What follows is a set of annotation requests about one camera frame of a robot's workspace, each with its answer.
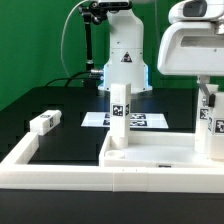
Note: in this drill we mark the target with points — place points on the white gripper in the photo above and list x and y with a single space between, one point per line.
193 49

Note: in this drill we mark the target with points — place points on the white desk tabletop panel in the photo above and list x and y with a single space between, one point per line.
155 150

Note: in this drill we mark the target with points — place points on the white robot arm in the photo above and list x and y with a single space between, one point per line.
125 62

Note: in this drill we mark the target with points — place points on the AprilTag marker sheet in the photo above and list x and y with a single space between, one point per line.
137 120

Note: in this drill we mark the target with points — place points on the white U-shaped obstacle fence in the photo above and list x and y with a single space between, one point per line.
16 172

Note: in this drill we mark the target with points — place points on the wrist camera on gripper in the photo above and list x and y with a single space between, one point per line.
196 10

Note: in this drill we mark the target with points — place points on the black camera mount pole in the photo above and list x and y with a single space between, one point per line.
91 14

